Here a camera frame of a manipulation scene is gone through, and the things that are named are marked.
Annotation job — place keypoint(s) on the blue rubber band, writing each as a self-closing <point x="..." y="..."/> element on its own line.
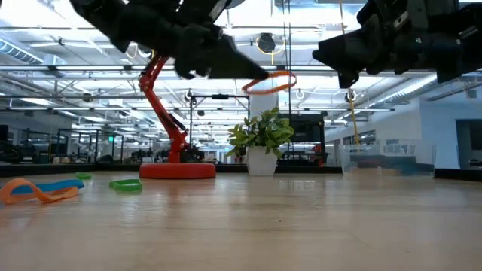
<point x="56" y="185"/>

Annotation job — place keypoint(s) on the clear plastic bin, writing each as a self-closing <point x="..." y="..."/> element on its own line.
<point x="388" y="165"/>

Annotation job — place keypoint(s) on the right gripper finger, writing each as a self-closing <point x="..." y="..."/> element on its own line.
<point x="350" y="52"/>

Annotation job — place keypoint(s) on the green rubber band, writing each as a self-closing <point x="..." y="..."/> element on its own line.
<point x="126" y="188"/>
<point x="83" y="175"/>

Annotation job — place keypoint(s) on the orange rubber band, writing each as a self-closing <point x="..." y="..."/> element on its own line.
<point x="294" y="80"/>
<point x="19" y="181"/>

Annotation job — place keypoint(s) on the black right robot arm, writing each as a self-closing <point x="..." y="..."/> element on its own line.
<point x="472" y="45"/>

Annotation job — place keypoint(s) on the black metal gantry frame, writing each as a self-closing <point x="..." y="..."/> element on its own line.
<point x="220" y="96"/>

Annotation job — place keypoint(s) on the red desk lamp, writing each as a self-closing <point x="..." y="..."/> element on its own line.
<point x="177" y="171"/>

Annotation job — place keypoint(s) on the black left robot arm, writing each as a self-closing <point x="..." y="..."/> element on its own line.
<point x="124" y="22"/>

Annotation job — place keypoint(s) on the green potted plant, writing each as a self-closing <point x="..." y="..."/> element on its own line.
<point x="261" y="162"/>

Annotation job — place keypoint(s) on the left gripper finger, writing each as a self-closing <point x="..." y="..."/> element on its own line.
<point x="233" y="66"/>

